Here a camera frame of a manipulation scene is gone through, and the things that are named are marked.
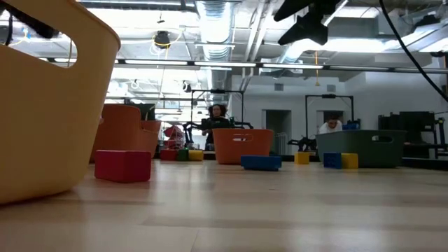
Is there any white railing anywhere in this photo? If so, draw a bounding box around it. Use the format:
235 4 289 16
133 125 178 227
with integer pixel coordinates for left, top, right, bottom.
275 132 291 155

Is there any yellow plastic bin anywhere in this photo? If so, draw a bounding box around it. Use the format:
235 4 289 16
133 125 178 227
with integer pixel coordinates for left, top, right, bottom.
0 0 122 206

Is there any silver ribbed ceiling duct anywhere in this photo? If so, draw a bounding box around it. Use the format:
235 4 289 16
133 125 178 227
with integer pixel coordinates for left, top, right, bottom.
195 0 235 92

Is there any black gantry frame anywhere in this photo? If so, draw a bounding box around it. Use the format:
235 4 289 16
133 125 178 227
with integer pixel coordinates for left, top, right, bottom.
190 89 245 141
304 94 355 131

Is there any yellow hanging cord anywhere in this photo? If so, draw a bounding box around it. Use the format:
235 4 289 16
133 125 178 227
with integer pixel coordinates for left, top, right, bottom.
314 50 321 88

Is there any large red rectangular block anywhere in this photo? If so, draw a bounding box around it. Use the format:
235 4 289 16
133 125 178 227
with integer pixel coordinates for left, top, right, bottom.
94 150 153 184

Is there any red background object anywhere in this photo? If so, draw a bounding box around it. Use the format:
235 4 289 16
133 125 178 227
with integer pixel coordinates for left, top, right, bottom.
163 125 186 150

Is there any dark green plastic bin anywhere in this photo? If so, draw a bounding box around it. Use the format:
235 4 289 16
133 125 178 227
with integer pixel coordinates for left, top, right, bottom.
316 129 409 169

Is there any blue studded cube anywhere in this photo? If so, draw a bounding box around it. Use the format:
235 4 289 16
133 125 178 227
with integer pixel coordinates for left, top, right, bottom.
323 152 343 169

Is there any orange plastic bin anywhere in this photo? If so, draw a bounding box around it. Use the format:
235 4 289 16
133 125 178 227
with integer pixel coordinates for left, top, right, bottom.
91 104 162 164
212 128 274 166

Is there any black equipment rack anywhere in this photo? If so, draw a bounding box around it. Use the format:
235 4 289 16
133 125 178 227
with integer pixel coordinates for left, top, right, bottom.
377 111 448 159

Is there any black ceiling cable reel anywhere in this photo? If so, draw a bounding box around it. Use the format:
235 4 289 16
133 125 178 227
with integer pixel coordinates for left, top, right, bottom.
153 30 172 50

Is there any yellow cube block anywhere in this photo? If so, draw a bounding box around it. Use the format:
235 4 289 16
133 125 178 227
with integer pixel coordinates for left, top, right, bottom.
341 153 359 170

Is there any black table edge rail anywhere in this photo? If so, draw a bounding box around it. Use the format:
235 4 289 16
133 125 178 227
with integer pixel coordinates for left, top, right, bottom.
202 150 448 172

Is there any small red block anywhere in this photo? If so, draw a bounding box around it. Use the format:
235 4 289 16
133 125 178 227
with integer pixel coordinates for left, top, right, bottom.
160 149 179 162

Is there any person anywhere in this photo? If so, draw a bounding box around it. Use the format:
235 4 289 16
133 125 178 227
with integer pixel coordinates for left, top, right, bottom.
318 115 344 135
202 104 232 144

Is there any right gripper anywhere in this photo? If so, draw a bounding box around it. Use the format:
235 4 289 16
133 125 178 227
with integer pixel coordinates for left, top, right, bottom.
273 0 343 46

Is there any white LED light tube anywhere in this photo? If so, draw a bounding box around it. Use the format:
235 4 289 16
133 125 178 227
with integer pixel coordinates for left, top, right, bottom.
262 63 325 69
194 61 257 68
125 59 189 66

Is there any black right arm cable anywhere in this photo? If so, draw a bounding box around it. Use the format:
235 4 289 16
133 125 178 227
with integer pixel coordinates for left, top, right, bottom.
379 0 448 103

